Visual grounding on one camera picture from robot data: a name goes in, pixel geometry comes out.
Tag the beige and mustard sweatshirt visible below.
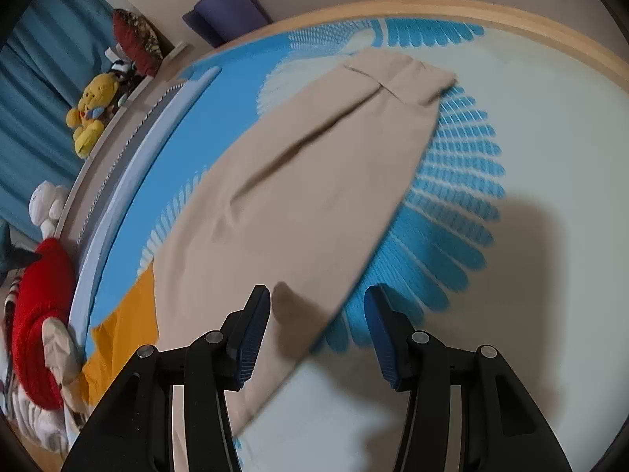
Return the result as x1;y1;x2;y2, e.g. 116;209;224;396
81;52;459;472

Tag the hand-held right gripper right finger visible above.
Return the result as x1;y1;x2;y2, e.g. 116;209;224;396
364;284;573;472

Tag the blue and white printed bedsheet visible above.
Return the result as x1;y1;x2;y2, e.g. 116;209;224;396
69;17;629;472

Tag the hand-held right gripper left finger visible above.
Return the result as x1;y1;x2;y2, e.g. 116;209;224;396
61;284;272;472

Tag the yellow plush bear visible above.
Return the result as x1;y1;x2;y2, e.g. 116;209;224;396
66;73;121;158

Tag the blue curtain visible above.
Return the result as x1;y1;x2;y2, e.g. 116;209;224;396
0;0;119;232

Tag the beige crumpled cloth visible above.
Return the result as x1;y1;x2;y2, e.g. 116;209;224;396
43;315;83;404

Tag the red knitted sweater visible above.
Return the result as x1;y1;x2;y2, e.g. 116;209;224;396
11;238;79;411

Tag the white plush toy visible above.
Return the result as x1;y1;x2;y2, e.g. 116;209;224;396
28;181;72;242

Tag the dark teal cloth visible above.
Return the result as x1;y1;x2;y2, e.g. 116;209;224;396
0;221;42;273

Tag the light wooden bed frame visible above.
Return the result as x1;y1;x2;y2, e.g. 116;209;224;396
49;0;629;256

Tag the light blue mattress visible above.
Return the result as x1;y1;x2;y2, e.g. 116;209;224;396
71;66;222;337

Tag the zebra striped plush toy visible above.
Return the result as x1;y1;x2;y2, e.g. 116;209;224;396
105;49;143;94

